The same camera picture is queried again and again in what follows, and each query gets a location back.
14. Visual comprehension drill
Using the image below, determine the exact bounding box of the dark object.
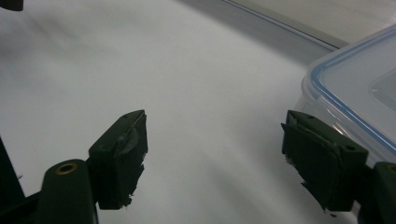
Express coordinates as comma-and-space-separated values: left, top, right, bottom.
0, 0, 24, 12

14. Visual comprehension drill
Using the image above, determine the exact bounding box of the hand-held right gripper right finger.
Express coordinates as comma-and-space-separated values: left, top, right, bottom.
280, 109, 396, 224

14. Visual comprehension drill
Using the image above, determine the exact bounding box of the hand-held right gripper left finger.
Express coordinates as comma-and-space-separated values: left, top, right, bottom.
35, 109, 149, 224

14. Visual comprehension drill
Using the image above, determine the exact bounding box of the clear plastic container blue seal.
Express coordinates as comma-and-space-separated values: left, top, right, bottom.
293, 24, 396, 166

